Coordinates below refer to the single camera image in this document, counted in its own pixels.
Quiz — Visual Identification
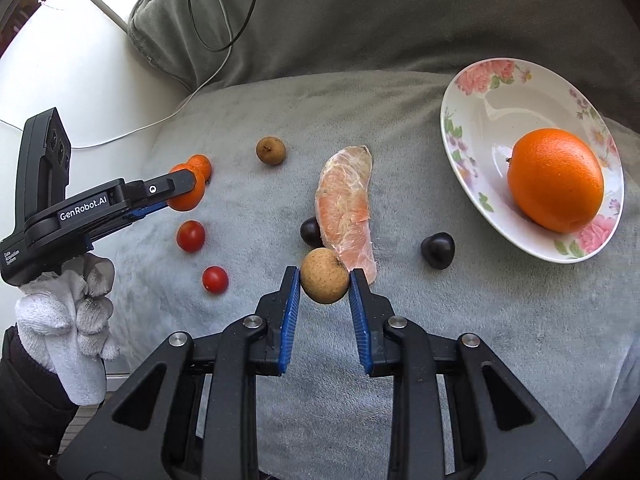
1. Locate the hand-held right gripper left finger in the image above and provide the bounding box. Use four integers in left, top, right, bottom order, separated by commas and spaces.
59, 266, 302, 480

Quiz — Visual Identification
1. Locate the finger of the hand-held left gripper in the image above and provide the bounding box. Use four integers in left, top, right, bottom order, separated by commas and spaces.
120, 202, 171, 222
122, 169, 197, 211

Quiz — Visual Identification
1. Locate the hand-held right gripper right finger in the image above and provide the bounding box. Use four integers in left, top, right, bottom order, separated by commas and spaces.
348, 269, 586, 480

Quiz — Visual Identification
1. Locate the small mandarin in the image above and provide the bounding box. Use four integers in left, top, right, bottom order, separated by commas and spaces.
187, 154, 213, 184
166, 162, 207, 212

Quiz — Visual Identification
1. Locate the red cherry tomato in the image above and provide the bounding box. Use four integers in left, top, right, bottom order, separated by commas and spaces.
176, 220, 207, 253
202, 266, 230, 294

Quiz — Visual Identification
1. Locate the brown longan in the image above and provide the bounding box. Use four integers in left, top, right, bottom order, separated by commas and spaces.
256, 136, 287, 165
300, 248, 350, 305

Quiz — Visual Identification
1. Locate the dark purple plum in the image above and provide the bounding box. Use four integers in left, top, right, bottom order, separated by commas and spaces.
420, 231, 456, 270
299, 217, 323, 248

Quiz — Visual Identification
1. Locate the peeled grapefruit segment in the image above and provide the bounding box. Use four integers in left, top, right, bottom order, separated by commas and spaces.
314, 145, 379, 286

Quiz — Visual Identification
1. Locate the floral white plate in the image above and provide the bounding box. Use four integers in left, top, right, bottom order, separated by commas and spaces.
440, 58, 626, 264

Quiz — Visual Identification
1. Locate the person's left forearm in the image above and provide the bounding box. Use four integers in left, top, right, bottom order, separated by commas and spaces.
0, 325, 81, 463

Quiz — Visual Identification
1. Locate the person's left hand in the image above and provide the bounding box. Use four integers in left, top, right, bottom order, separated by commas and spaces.
15, 254, 121, 406

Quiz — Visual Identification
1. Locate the large orange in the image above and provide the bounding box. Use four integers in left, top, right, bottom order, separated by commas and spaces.
506, 128, 605, 234

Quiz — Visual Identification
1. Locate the dark grey blanket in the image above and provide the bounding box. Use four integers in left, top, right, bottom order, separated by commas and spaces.
127, 0, 640, 138

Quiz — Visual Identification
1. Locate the white cable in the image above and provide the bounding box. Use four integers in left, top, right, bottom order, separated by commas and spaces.
0, 0, 236, 150

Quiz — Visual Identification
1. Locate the black cable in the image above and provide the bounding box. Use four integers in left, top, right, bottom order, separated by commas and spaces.
159, 0, 261, 52

